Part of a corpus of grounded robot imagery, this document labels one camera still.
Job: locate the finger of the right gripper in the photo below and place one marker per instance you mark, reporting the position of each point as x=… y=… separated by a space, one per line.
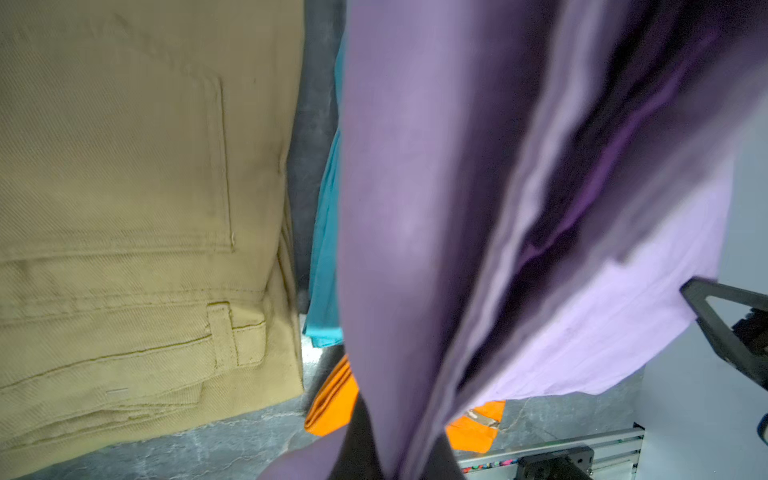
x=744 y=345

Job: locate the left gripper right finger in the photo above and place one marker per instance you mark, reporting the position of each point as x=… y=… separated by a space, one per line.
x=442 y=464

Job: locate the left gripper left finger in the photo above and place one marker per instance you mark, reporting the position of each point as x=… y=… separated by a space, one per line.
x=358 y=459

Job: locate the orange pants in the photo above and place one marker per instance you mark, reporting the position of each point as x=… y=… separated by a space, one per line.
x=333 y=405

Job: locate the teal pants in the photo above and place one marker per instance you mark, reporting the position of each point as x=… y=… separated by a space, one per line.
x=322 y=323

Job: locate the purple shorts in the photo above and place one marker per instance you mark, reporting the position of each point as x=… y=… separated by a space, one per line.
x=525 y=186

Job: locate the khaki folded pants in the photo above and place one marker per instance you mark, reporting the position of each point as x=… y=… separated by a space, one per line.
x=147 y=279

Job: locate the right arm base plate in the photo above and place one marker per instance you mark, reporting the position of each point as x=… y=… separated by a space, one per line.
x=569 y=464

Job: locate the aluminium rail frame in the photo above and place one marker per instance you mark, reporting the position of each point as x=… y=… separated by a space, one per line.
x=615 y=455

